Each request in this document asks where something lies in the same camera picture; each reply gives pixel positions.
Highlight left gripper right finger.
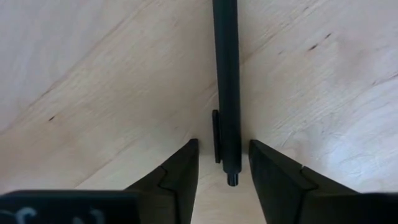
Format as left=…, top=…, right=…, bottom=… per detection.
left=248, top=139, right=361, bottom=224

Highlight black pen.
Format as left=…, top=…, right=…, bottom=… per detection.
left=212, top=0, right=243, bottom=187

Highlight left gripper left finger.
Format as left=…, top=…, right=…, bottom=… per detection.
left=124, top=139, right=200, bottom=224

